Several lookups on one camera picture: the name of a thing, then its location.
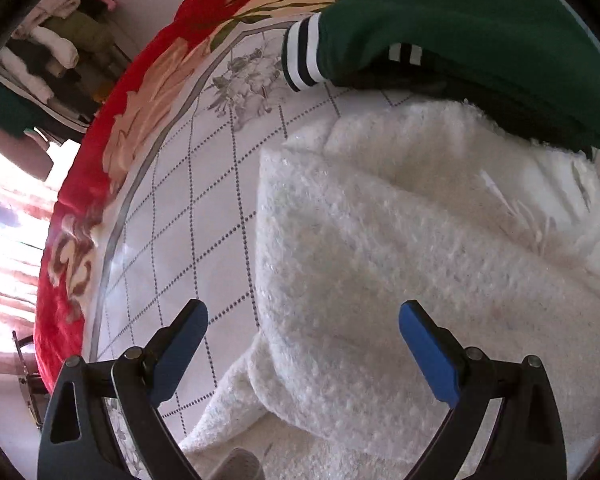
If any red floral blanket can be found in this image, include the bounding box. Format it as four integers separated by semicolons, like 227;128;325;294
34;0;396;401

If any white quilted floral mat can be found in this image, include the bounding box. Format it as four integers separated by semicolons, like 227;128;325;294
87;7;346;480

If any rack of hanging clothes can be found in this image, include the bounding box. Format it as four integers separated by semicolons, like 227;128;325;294
0;0;131;136

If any pink curtain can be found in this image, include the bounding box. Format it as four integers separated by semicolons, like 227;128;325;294
0;180;61;376

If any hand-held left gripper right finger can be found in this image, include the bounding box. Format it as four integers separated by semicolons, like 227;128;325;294
399;300;567;480

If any white fluffy sweater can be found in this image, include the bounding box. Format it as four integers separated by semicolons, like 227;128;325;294
180;100;600;480

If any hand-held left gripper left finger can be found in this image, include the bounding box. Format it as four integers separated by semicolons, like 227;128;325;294
37;299;210;480

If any dark metal stand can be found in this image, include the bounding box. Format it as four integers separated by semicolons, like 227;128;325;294
12;330;48;431

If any green jacket with striped cuffs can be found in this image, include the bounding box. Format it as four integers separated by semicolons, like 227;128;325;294
282;0;600;153

